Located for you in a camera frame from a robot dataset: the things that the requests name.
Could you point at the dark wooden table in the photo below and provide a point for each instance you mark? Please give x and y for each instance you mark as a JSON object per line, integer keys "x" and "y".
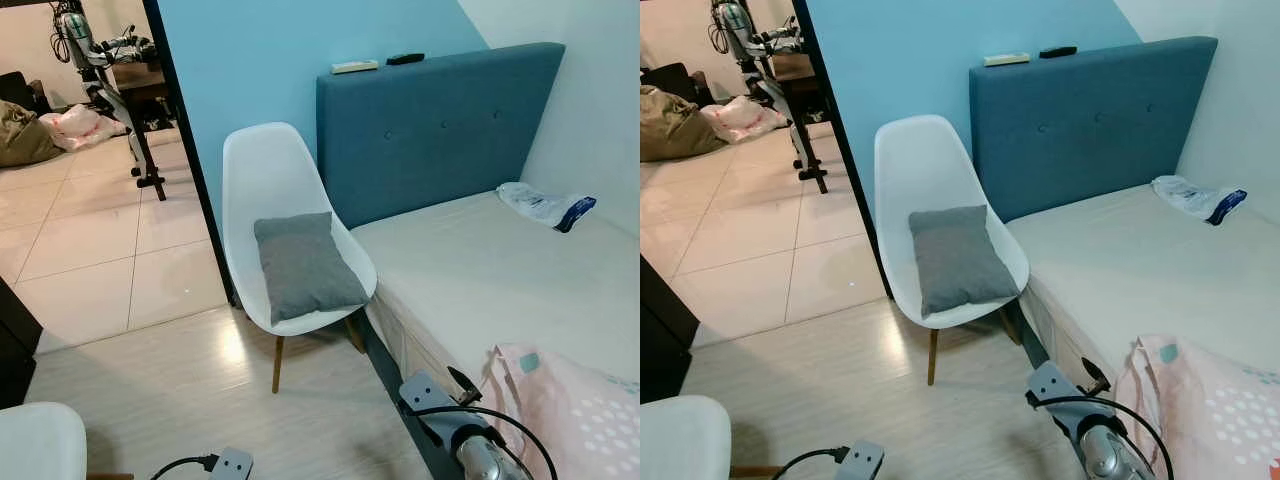
{"x": 795, "y": 68}
{"x": 145, "y": 80}

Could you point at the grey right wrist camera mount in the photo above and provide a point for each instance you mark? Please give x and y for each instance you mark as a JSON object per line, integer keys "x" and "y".
{"x": 1055, "y": 392}
{"x": 428, "y": 400}

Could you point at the black armchair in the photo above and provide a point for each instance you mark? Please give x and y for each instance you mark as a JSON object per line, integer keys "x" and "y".
{"x": 18, "y": 90}
{"x": 668, "y": 80}

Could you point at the pink patterned pillow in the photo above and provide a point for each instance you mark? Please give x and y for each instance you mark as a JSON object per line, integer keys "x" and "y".
{"x": 1210, "y": 415}
{"x": 570, "y": 420}

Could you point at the black cabinet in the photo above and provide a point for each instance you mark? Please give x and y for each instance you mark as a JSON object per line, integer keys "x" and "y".
{"x": 665, "y": 340}
{"x": 15, "y": 350}

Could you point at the cream remote control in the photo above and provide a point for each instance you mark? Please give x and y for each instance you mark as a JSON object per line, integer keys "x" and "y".
{"x": 1006, "y": 60}
{"x": 355, "y": 67}

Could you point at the pink bedding bundle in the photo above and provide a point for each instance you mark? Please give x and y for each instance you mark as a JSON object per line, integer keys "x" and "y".
{"x": 745, "y": 120}
{"x": 80, "y": 128}

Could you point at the white plastic chair wooden legs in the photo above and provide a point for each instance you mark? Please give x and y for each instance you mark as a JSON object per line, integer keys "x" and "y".
{"x": 920, "y": 165}
{"x": 40, "y": 445}
{"x": 265, "y": 170}
{"x": 685, "y": 440}

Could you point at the dark blue bed frame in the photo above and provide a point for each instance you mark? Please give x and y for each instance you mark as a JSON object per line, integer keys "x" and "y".
{"x": 1030, "y": 345}
{"x": 395, "y": 400}

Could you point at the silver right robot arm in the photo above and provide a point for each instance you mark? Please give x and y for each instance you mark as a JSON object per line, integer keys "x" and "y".
{"x": 485, "y": 462}
{"x": 1112, "y": 458}

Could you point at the olive bean bag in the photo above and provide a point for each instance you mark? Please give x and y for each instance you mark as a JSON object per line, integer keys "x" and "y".
{"x": 25, "y": 140}
{"x": 675, "y": 130}

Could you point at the blue upholstered headboard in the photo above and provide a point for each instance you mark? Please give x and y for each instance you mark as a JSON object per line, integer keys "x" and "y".
{"x": 430, "y": 130}
{"x": 1090, "y": 125}

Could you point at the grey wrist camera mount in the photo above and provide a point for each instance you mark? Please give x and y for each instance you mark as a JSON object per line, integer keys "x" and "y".
{"x": 863, "y": 462}
{"x": 428, "y": 400}
{"x": 233, "y": 466}
{"x": 1055, "y": 392}

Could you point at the black door frame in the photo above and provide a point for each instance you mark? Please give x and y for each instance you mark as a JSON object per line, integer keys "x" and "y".
{"x": 185, "y": 150}
{"x": 840, "y": 140}

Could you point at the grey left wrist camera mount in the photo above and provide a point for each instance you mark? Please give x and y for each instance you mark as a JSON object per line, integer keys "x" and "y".
{"x": 863, "y": 462}
{"x": 233, "y": 466}

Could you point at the grey fabric pillow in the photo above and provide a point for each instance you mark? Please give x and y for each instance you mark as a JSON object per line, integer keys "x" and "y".
{"x": 305, "y": 268}
{"x": 960, "y": 262}

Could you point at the clear crumpled plastic bag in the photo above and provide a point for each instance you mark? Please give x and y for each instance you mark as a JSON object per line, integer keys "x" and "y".
{"x": 1190, "y": 197}
{"x": 535, "y": 203}

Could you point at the black remote control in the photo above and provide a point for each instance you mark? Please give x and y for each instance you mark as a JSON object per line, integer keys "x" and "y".
{"x": 1058, "y": 52}
{"x": 406, "y": 59}

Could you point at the white plastic-wrapped mattress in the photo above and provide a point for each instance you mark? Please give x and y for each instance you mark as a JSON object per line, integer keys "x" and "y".
{"x": 490, "y": 280}
{"x": 1140, "y": 270}

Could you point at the silver humanoid robot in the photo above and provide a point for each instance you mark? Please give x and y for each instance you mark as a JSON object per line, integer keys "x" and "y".
{"x": 80, "y": 35}
{"x": 738, "y": 25}

